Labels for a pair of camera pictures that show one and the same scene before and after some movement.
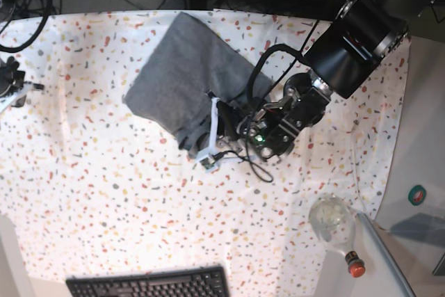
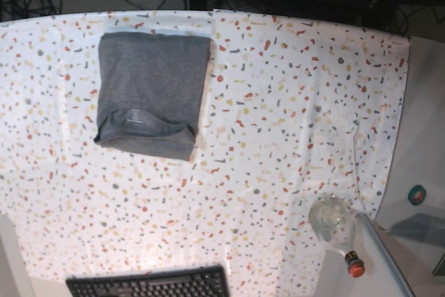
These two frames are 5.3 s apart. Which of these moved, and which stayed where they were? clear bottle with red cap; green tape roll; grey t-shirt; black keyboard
Moved: grey t-shirt
Stayed: green tape roll; clear bottle with red cap; black keyboard
